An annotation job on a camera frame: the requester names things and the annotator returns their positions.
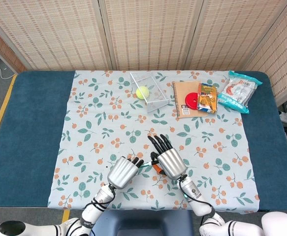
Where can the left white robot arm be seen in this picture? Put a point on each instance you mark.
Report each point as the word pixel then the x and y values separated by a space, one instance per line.
pixel 67 216

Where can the green white marker pen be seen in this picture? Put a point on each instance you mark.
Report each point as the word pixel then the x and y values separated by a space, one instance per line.
pixel 148 163

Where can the woven folding screen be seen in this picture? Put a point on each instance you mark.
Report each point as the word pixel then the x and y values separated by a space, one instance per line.
pixel 143 34

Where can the orange snack packet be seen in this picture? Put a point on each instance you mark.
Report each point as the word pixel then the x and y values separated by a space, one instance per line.
pixel 207 98

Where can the floral patterned tablecloth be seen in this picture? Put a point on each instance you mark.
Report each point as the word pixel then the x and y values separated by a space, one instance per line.
pixel 155 140

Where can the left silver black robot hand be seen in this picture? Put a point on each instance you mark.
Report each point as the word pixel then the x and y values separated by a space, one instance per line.
pixel 123 172

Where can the red round disc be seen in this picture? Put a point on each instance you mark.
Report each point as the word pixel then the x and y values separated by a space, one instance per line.
pixel 192 101

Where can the teal white plastic bag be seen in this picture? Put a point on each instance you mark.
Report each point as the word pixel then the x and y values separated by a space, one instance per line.
pixel 239 92

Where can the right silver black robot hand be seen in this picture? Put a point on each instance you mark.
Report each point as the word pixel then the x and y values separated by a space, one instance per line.
pixel 169 159

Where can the clear plastic box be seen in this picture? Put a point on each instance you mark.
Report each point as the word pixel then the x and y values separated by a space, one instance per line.
pixel 150 91

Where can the brown spiral notebook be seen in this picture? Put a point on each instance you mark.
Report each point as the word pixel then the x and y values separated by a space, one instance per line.
pixel 186 98

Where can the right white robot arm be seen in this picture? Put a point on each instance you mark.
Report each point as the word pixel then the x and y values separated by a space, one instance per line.
pixel 214 211

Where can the yellow tennis ball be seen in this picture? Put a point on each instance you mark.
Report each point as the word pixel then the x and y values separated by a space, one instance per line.
pixel 142 92

